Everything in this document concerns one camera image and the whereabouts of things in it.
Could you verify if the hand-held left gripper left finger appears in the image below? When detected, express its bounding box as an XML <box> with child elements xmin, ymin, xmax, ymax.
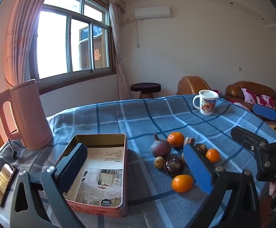
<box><xmin>10</xmin><ymin>142</ymin><xmax>88</xmax><ymax>228</ymax></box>

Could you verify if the blue plaid tablecloth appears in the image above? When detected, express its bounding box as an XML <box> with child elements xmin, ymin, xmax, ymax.
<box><xmin>0</xmin><ymin>94</ymin><xmax>276</xmax><ymax>228</ymax></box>

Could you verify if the white printed mug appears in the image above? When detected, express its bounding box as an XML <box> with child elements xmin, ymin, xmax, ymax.
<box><xmin>192</xmin><ymin>90</ymin><xmax>219</xmax><ymax>116</ymax></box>

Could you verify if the dark brown round fruit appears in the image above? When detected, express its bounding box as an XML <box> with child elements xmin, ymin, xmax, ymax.
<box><xmin>164</xmin><ymin>157</ymin><xmax>185</xmax><ymax>177</ymax></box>
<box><xmin>195</xmin><ymin>143</ymin><xmax>208</xmax><ymax>157</ymax></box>

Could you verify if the narrow pink curtain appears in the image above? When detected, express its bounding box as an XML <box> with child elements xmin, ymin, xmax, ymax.
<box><xmin>108</xmin><ymin>1</ymin><xmax>131</xmax><ymax>100</ymax></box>

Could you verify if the brown framed window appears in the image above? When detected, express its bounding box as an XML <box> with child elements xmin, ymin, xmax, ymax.
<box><xmin>30</xmin><ymin>0</ymin><xmax>117</xmax><ymax>95</ymax></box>

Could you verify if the black kettle power cord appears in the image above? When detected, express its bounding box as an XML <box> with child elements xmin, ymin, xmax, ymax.
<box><xmin>7</xmin><ymin>141</ymin><xmax>22</xmax><ymax>160</ymax></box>

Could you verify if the black smartphone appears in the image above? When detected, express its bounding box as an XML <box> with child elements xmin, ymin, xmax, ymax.
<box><xmin>0</xmin><ymin>163</ymin><xmax>18</xmax><ymax>206</ymax></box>

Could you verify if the small yellowish fruit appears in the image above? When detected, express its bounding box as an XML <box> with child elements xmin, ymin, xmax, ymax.
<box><xmin>154</xmin><ymin>156</ymin><xmax>166</xmax><ymax>169</ymax></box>

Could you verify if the small orange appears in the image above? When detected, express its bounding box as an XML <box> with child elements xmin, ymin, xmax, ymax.
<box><xmin>206</xmin><ymin>148</ymin><xmax>221</xmax><ymax>163</ymax></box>

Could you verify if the white air conditioner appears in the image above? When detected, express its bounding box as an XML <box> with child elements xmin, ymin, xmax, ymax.
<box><xmin>134</xmin><ymin>7</ymin><xmax>171</xmax><ymax>20</ymax></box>

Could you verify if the pink electric kettle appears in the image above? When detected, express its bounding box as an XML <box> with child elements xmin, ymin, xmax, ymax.
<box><xmin>0</xmin><ymin>79</ymin><xmax>54</xmax><ymax>151</ymax></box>

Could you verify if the pink floral cushion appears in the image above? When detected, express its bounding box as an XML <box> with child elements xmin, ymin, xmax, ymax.
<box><xmin>241</xmin><ymin>88</ymin><xmax>276</xmax><ymax>108</ymax></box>

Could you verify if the dark round stool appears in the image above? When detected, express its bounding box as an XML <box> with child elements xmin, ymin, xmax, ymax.
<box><xmin>130</xmin><ymin>83</ymin><xmax>161</xmax><ymax>99</ymax></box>

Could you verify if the brown leather sofa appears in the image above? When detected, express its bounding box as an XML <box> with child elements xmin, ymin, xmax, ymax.
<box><xmin>224</xmin><ymin>81</ymin><xmax>276</xmax><ymax>110</ymax></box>

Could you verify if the light pink cushion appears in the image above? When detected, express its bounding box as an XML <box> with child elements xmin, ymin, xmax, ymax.
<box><xmin>233</xmin><ymin>102</ymin><xmax>256</xmax><ymax>118</ymax></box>

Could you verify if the brown leather armchair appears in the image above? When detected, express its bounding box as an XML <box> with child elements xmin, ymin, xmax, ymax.
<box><xmin>177</xmin><ymin>76</ymin><xmax>212</xmax><ymax>96</ymax></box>

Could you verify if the wide pink curtain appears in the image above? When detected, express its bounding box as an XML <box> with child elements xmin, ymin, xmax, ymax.
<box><xmin>4</xmin><ymin>0</ymin><xmax>55</xmax><ymax>93</ymax></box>

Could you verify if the large orange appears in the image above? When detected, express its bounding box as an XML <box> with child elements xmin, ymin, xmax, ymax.
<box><xmin>167</xmin><ymin>132</ymin><xmax>185</xmax><ymax>148</ymax></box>

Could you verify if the person's right hand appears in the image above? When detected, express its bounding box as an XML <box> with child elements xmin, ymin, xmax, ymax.
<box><xmin>268</xmin><ymin>180</ymin><xmax>276</xmax><ymax>198</ymax></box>

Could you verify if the printed paper leaflet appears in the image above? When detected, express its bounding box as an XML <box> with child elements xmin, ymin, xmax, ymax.
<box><xmin>64</xmin><ymin>147</ymin><xmax>125</xmax><ymax>207</ymax></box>

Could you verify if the purple passion fruit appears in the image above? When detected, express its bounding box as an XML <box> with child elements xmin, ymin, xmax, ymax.
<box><xmin>151</xmin><ymin>134</ymin><xmax>172</xmax><ymax>159</ymax></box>

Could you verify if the air conditioner cable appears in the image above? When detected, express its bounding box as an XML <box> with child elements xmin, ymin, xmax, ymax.
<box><xmin>135</xmin><ymin>19</ymin><xmax>141</xmax><ymax>48</ymax></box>

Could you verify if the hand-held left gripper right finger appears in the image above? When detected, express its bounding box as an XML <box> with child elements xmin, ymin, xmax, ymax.
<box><xmin>183</xmin><ymin>143</ymin><xmax>262</xmax><ymax>228</ymax></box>

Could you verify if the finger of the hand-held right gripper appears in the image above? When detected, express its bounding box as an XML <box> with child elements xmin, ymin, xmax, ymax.
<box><xmin>252</xmin><ymin>104</ymin><xmax>276</xmax><ymax>139</ymax></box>
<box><xmin>231</xmin><ymin>126</ymin><xmax>276</xmax><ymax>178</ymax></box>

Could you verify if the pink rectangular tin box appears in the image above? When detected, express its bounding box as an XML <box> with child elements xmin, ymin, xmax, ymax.
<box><xmin>62</xmin><ymin>133</ymin><xmax>128</xmax><ymax>218</ymax></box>

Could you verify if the white mug lid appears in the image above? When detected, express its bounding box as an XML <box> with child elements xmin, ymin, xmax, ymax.
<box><xmin>199</xmin><ymin>90</ymin><xmax>219</xmax><ymax>99</ymax></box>

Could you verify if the oval orange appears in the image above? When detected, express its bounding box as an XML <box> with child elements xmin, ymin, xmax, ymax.
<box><xmin>171</xmin><ymin>174</ymin><xmax>194</xmax><ymax>193</ymax></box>

